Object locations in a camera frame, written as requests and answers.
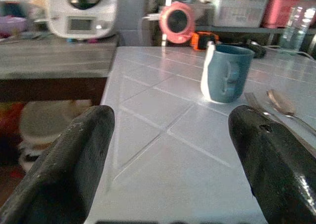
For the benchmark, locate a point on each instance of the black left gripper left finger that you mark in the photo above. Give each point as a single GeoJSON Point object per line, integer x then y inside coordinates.
{"type": "Point", "coordinates": [61, 172]}

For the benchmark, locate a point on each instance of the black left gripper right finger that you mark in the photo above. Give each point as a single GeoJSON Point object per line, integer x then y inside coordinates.
{"type": "Point", "coordinates": [276, 164]}

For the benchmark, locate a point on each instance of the white plastic basin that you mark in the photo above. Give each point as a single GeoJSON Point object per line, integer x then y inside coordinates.
{"type": "Point", "coordinates": [49, 118]}

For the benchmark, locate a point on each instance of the metal spoon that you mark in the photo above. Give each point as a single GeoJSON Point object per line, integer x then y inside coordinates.
{"type": "Point", "coordinates": [281, 101]}

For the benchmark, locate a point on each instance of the metal fork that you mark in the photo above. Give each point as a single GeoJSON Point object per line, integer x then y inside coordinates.
{"type": "Point", "coordinates": [253, 100]}

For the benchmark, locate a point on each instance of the red plastic stool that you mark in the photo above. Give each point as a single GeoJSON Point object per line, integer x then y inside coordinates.
{"type": "Point", "coordinates": [10, 115]}

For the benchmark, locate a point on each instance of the teal mug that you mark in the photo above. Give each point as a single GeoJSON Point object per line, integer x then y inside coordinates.
{"type": "Point", "coordinates": [229, 73]}

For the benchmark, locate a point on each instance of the grey wooden table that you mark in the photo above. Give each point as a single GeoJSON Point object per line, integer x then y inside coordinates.
{"type": "Point", "coordinates": [49, 58]}

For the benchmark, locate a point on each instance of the clear water bottle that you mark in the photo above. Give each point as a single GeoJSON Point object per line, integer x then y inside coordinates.
{"type": "Point", "coordinates": [296, 29]}

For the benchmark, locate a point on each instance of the orange black device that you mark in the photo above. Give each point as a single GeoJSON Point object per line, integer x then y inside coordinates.
{"type": "Point", "coordinates": [197, 40]}

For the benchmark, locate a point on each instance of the white kitchen appliance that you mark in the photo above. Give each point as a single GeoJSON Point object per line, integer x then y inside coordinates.
{"type": "Point", "coordinates": [81, 24]}

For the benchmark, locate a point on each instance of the red plastic box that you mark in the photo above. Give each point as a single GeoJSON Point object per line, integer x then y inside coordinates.
{"type": "Point", "coordinates": [276, 11]}

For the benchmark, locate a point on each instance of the purple plastic container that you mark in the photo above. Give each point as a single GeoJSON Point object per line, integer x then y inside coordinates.
{"type": "Point", "coordinates": [12, 24]}

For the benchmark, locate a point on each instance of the white plastic crate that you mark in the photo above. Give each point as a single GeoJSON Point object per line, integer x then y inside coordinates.
{"type": "Point", "coordinates": [242, 9]}

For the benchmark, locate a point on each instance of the pink round fan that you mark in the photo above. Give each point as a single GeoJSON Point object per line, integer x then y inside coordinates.
{"type": "Point", "coordinates": [164, 24]}

